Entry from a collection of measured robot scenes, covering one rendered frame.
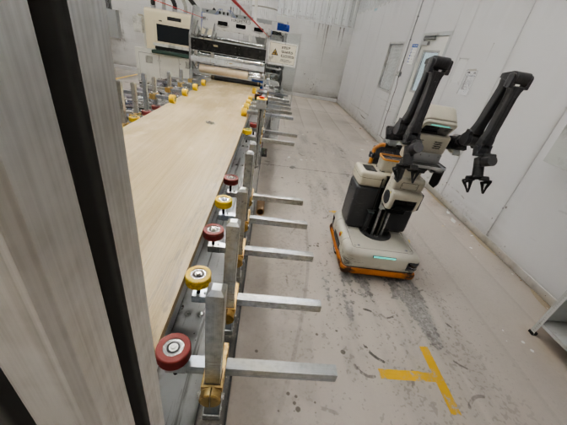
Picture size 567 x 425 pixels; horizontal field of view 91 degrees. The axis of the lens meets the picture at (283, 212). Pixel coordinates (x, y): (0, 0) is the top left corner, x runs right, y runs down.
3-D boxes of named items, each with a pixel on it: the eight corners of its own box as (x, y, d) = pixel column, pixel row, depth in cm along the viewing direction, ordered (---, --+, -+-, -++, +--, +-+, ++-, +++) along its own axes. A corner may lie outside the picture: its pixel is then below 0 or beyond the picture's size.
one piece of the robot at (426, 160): (390, 175, 198) (401, 146, 187) (427, 181, 200) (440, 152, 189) (398, 185, 185) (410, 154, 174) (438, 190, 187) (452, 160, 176)
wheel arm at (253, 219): (305, 227, 143) (307, 220, 140) (306, 231, 140) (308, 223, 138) (218, 217, 139) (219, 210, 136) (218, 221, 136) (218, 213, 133)
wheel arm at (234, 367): (332, 372, 77) (336, 363, 75) (334, 384, 74) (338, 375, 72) (169, 361, 73) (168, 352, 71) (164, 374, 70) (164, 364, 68)
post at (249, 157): (245, 241, 142) (254, 150, 117) (245, 245, 139) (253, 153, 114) (238, 240, 141) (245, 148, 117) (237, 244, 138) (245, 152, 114)
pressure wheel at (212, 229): (204, 258, 111) (204, 234, 105) (201, 245, 117) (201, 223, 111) (224, 255, 114) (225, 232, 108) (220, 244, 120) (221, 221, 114)
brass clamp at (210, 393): (230, 353, 77) (231, 342, 75) (222, 408, 66) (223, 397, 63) (207, 352, 77) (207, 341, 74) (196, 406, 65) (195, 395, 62)
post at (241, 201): (239, 284, 123) (248, 186, 98) (238, 291, 120) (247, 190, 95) (230, 284, 122) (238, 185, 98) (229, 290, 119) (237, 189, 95)
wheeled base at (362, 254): (327, 228, 287) (333, 207, 274) (387, 235, 292) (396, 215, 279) (338, 274, 229) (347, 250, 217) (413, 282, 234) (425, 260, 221)
